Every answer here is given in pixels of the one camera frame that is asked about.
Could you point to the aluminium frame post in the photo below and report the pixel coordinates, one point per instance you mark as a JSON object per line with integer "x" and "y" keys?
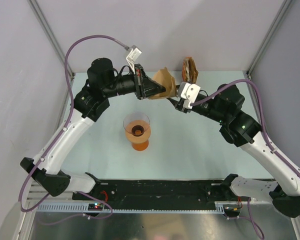
{"x": 41, "y": 18}
{"x": 270, "y": 34}

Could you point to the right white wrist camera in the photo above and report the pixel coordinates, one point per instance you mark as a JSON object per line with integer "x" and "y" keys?
{"x": 189, "y": 92}

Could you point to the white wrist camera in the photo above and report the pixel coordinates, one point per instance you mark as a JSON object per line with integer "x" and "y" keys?
{"x": 132, "y": 54}
{"x": 189, "y": 92}

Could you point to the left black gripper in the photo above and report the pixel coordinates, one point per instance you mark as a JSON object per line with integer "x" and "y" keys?
{"x": 145, "y": 86}

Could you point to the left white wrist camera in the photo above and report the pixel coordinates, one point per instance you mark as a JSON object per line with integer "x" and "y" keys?
{"x": 132, "y": 54}

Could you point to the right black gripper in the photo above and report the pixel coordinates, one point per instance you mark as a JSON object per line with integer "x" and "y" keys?
{"x": 179, "y": 106}

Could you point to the grey slotted cable duct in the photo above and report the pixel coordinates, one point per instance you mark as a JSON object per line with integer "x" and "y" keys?
{"x": 94, "y": 207}

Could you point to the right aluminium frame post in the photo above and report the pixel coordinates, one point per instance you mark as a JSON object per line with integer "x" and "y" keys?
{"x": 270, "y": 34}

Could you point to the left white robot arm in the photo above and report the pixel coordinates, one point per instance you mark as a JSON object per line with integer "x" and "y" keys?
{"x": 103, "y": 82}

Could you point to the orange coffee filter package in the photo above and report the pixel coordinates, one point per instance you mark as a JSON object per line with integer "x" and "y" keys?
{"x": 189, "y": 71}

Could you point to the glass flask with orange liquid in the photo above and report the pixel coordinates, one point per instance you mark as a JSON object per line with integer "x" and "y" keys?
{"x": 140, "y": 146}

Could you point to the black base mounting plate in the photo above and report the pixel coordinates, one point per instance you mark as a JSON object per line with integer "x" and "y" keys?
{"x": 166, "y": 194}

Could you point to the brown paper coffee filter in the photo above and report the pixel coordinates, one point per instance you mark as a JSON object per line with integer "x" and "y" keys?
{"x": 165, "y": 79}

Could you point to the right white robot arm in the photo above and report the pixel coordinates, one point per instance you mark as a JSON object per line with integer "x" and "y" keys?
{"x": 242, "y": 130}

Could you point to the left aluminium frame post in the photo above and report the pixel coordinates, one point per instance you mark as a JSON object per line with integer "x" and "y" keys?
{"x": 41, "y": 18}

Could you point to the aluminium front rail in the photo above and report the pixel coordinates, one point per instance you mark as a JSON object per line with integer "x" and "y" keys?
{"x": 37, "y": 192}

